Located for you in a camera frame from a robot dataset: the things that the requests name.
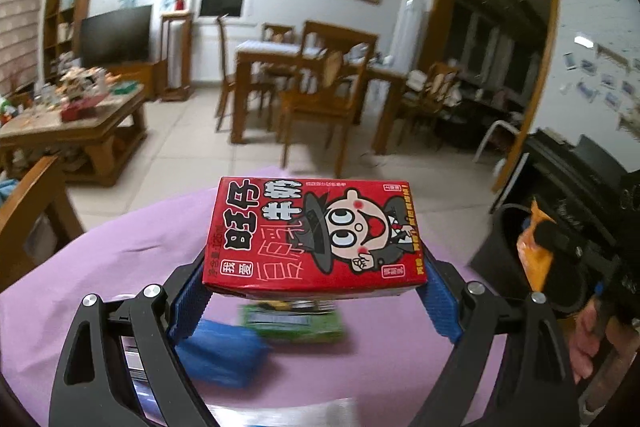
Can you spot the red cartoon milk carton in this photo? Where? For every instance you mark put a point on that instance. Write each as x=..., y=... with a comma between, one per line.
x=310, y=242

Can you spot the wooden plant stand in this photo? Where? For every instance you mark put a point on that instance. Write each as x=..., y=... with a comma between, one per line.
x=176, y=57

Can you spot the white standing air conditioner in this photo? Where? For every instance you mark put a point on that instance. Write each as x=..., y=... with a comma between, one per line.
x=407, y=32

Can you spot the person's right hand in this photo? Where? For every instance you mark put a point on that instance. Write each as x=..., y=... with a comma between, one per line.
x=585, y=347

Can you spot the white chair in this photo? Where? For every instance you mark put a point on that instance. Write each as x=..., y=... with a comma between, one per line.
x=492, y=132

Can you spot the wooden sofa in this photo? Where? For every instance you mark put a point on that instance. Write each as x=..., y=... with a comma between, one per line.
x=35, y=207

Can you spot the green snack bag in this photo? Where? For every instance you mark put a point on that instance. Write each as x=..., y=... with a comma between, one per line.
x=295, y=324

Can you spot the black television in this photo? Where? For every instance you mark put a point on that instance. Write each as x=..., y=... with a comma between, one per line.
x=116, y=34

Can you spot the crumpled blue plastic bag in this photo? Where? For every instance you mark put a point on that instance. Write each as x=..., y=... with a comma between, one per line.
x=222, y=354

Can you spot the wooden television stand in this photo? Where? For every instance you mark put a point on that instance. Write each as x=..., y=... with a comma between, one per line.
x=145, y=74

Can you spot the wooden dining chair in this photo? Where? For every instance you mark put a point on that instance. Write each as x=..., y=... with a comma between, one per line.
x=227, y=77
x=320, y=107
x=435, y=92
x=277, y=32

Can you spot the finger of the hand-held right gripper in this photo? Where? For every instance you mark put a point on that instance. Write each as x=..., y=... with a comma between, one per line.
x=557, y=237

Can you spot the green box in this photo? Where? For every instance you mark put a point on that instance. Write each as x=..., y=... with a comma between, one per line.
x=126, y=88

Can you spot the wooden bookshelf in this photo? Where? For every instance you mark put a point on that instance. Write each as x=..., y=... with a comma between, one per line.
x=85, y=22

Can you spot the wooden door frame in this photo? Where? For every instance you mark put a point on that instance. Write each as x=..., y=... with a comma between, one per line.
x=542, y=57

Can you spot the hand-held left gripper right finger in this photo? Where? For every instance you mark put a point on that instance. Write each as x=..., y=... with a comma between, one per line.
x=442, y=302

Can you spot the wooden coffee table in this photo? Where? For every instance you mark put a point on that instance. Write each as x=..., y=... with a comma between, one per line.
x=100, y=127

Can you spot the row of wall photos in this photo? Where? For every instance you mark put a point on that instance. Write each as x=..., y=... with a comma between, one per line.
x=607, y=82

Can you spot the pink roller blind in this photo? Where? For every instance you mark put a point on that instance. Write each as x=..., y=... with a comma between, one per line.
x=20, y=22

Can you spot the orange snack wrapper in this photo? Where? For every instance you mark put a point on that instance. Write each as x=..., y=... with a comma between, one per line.
x=535, y=257

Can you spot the blue cloth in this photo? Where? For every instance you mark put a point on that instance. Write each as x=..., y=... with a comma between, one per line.
x=6, y=189

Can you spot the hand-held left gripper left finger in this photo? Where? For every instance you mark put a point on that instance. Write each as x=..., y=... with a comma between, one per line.
x=192, y=307

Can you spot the wooden dining table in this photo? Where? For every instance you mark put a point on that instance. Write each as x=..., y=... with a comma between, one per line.
x=242, y=77

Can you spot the red tissue box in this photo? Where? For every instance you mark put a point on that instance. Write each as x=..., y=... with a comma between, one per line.
x=80, y=112

